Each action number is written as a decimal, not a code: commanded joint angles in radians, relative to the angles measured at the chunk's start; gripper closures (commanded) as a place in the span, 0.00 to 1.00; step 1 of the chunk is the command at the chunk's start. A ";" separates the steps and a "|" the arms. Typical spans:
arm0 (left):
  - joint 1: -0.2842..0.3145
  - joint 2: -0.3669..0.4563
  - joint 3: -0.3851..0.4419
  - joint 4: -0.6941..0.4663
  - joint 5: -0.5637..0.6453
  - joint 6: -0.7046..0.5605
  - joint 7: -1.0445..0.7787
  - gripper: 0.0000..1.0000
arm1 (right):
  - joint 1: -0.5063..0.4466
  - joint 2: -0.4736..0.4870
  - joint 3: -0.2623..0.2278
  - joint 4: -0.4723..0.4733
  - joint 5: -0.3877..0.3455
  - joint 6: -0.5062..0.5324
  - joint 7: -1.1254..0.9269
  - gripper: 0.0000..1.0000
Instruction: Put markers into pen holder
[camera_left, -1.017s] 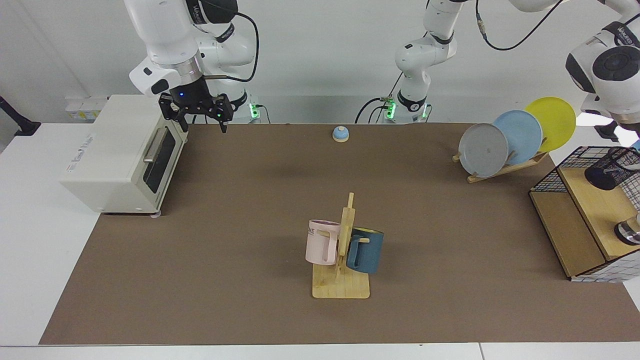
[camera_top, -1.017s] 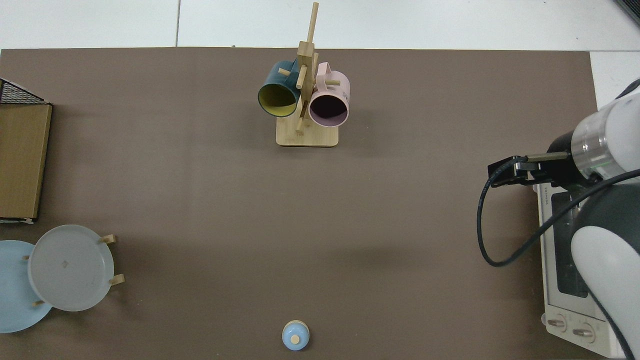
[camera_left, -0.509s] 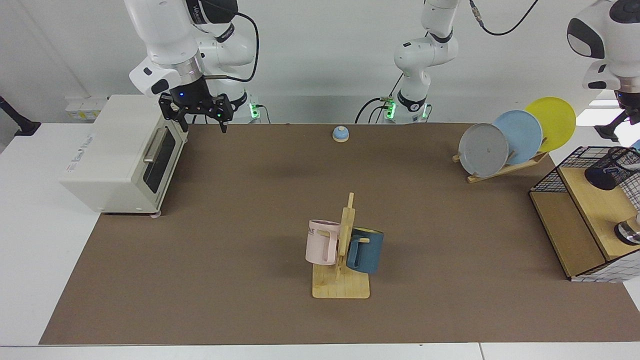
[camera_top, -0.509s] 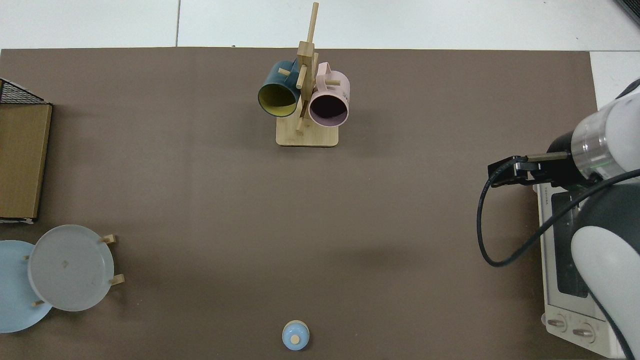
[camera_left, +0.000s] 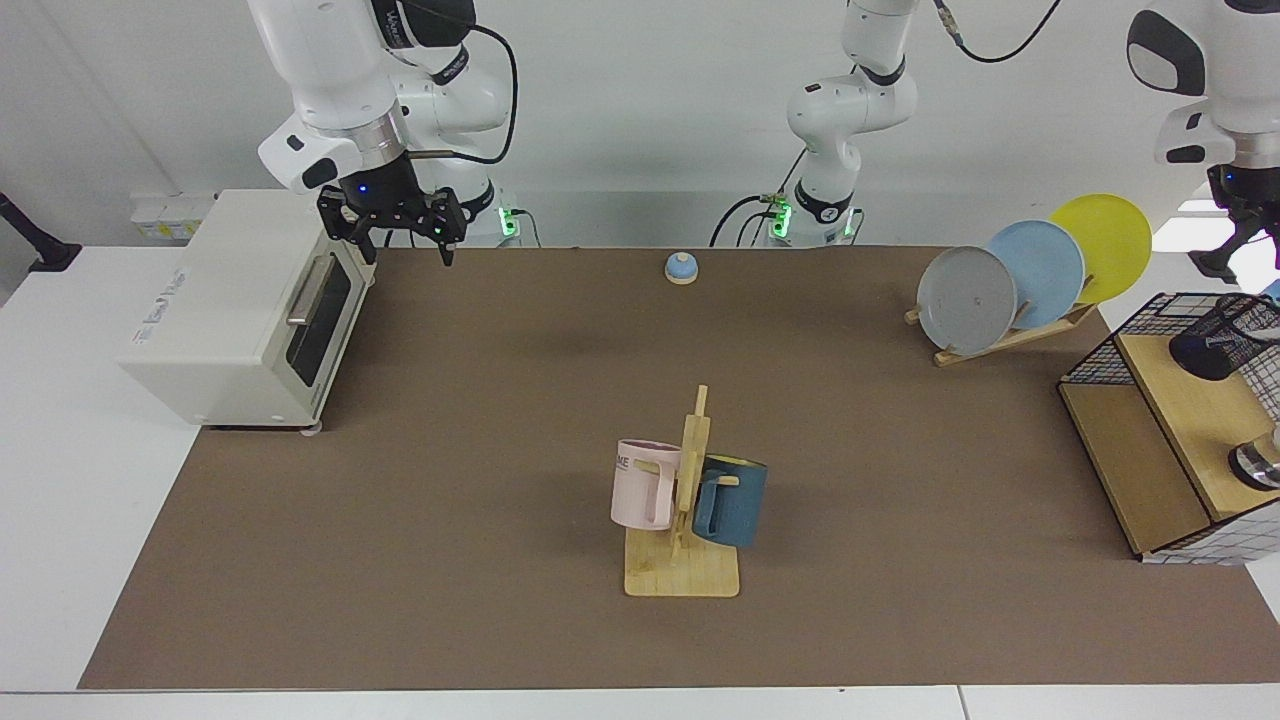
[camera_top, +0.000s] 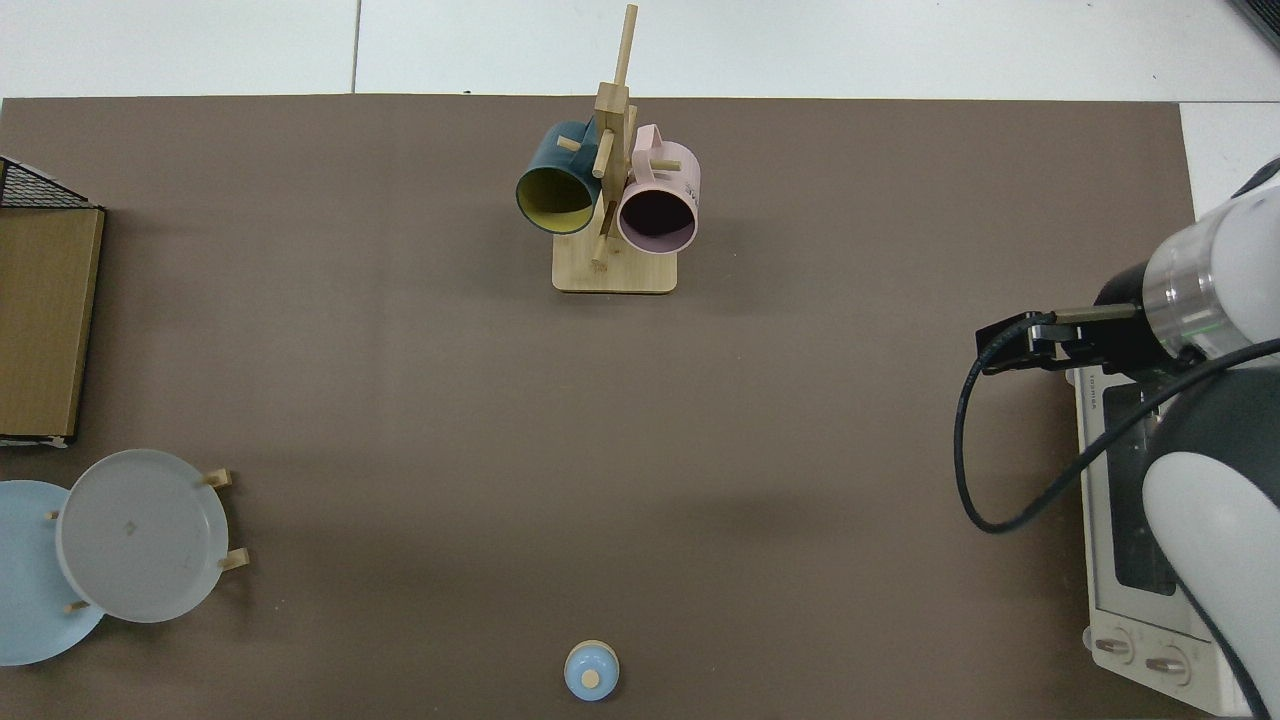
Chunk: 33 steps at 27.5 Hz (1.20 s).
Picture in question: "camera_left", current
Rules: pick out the black mesh pen holder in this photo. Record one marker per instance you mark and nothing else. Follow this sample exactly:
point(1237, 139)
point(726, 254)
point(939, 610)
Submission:
point(1205, 355)

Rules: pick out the yellow plate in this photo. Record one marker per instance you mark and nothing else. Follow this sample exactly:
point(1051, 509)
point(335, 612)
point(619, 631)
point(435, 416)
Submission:
point(1110, 240)

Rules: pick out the pale toaster oven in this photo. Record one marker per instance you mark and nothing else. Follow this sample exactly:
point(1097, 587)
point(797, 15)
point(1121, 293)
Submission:
point(220, 310)

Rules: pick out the light blue plate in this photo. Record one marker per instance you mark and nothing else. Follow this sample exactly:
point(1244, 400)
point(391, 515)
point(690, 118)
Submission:
point(1045, 265)

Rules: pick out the small blue round bell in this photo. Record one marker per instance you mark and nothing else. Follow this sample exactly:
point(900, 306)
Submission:
point(681, 268)

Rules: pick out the wooden plate rack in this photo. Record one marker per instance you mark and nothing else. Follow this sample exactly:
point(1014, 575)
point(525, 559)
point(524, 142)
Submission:
point(1030, 335)

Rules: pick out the silver round metal object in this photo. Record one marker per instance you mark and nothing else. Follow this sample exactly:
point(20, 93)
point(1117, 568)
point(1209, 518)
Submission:
point(1258, 462)

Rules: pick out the grey plate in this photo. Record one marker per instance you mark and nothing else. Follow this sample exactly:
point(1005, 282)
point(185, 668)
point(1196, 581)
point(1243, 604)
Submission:
point(965, 300)

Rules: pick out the pink mug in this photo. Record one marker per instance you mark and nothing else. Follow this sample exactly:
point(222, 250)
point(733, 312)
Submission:
point(635, 490)

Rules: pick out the brown table cloth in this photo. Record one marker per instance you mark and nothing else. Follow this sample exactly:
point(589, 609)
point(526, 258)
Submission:
point(500, 580)

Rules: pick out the teal mug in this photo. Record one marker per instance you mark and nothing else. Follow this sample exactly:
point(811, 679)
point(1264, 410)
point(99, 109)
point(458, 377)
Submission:
point(735, 505)

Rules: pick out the wooden cup stand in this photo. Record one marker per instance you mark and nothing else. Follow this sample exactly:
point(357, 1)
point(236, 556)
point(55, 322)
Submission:
point(685, 575)

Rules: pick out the black camera stand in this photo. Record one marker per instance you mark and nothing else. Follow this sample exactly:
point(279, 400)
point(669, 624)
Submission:
point(1212, 266)
point(45, 255)

